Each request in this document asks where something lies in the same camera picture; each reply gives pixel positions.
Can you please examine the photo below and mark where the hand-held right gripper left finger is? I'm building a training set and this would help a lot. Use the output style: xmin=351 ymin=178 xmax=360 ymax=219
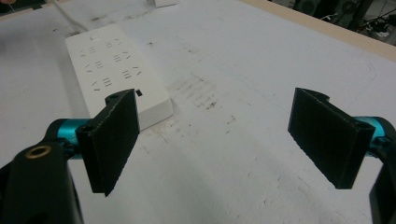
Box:
xmin=45 ymin=88 xmax=141 ymax=198

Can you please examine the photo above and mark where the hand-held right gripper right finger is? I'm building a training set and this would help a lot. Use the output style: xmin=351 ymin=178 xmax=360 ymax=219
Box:
xmin=288 ymin=87 xmax=396 ymax=190

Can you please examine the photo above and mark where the white power strip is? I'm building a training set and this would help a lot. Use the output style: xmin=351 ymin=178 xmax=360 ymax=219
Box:
xmin=64 ymin=23 xmax=174 ymax=132

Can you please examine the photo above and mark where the dark equipment with cables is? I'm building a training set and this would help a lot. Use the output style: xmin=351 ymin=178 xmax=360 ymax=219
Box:
xmin=270 ymin=0 xmax=396 ymax=47

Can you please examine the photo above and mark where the white power strip cable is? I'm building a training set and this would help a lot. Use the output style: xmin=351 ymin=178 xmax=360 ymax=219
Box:
xmin=53 ymin=0 xmax=90 ymax=34

